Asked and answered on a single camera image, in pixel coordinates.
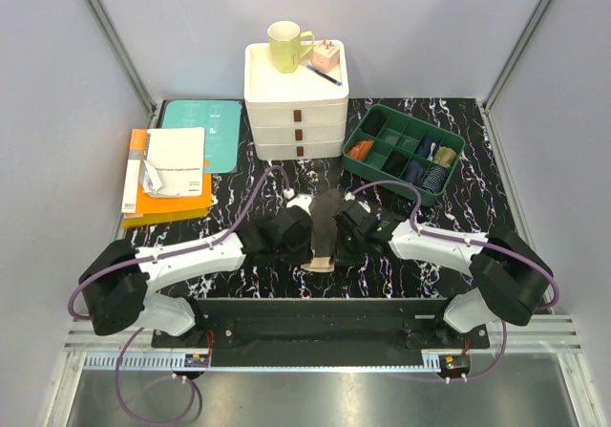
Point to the rolled grey-blue garment in tray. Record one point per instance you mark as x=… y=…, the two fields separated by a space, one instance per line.
x=414 y=173

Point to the white paper manual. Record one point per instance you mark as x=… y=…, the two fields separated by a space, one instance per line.
x=174 y=162

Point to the grey underwear with cream waistband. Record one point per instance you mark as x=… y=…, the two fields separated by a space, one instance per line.
x=324 y=231

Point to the rolled black garment in tray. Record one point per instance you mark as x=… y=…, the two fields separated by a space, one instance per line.
x=374 y=123

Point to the white three-drawer storage unit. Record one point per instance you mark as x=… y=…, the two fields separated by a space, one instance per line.
x=296 y=116

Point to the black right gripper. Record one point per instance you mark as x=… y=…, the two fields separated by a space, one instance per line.
x=342 y=254

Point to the green divided organizer tray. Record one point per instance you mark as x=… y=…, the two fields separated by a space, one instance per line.
x=403 y=133

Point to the teal plastic board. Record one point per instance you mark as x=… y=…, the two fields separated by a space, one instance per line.
x=221 y=121

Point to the yellow-green mug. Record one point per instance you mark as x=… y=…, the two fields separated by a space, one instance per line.
x=288 y=45

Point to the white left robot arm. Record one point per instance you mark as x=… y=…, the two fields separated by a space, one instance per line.
x=123 y=286

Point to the pink power adapter cube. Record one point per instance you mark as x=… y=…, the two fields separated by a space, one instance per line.
x=325 y=56

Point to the blue pen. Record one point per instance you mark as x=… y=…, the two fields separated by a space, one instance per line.
x=324 y=75

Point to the orange book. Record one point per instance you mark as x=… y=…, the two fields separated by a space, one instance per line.
x=139 y=209

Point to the rolled navy garment in tray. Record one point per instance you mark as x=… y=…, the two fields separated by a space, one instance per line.
x=426 y=147

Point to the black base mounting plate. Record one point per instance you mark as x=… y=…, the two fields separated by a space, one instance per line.
x=414 y=323

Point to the rolled orange garment in tray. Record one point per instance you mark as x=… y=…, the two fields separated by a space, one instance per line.
x=360 y=149

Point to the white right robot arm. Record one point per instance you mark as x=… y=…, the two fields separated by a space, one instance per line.
x=509 y=280

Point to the rolled khaki garment in tray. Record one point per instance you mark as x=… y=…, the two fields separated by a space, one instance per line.
x=444 y=156

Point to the rolled striped garment in tray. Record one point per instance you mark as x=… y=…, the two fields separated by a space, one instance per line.
x=434 y=179

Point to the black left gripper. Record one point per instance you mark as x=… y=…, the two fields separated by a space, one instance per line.
x=305 y=255

